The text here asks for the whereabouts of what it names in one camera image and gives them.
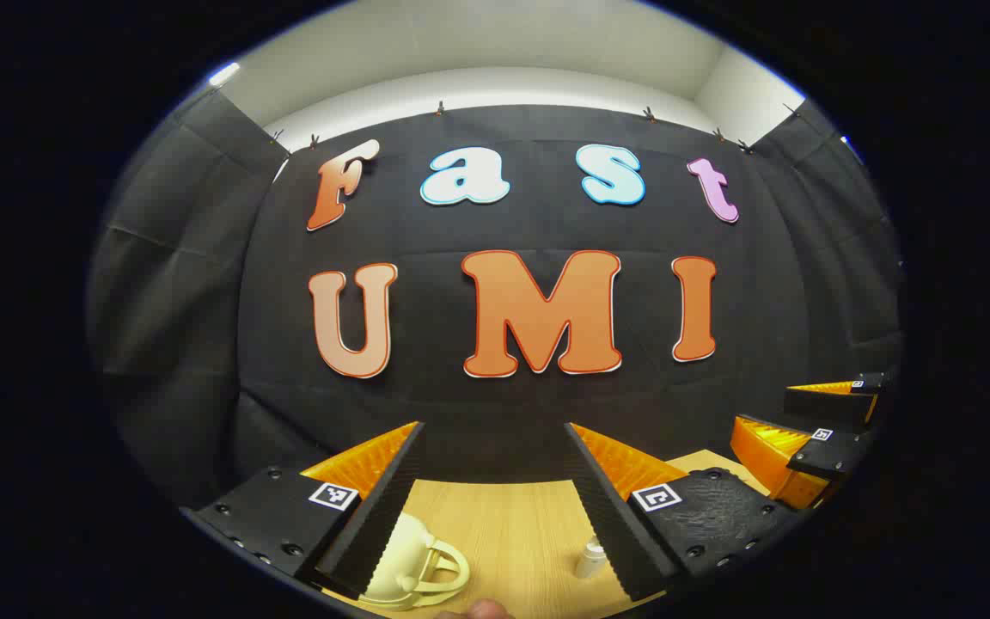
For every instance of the ceiling light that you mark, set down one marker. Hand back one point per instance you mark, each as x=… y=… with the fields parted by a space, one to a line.
x=224 y=74

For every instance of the white pump bottle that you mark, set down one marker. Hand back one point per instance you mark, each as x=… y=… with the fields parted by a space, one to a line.
x=589 y=560

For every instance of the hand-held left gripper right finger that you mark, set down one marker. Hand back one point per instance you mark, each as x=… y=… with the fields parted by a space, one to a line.
x=607 y=524

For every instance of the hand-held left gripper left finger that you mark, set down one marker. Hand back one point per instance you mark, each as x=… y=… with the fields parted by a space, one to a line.
x=379 y=524

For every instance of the black backdrop cloth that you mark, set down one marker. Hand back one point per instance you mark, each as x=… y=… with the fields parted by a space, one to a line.
x=426 y=232

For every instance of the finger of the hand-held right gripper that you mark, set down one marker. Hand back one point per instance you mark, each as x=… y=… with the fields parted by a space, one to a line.
x=834 y=456
x=830 y=404

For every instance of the pale yellow suitcase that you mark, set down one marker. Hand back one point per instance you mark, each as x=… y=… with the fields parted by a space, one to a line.
x=409 y=554

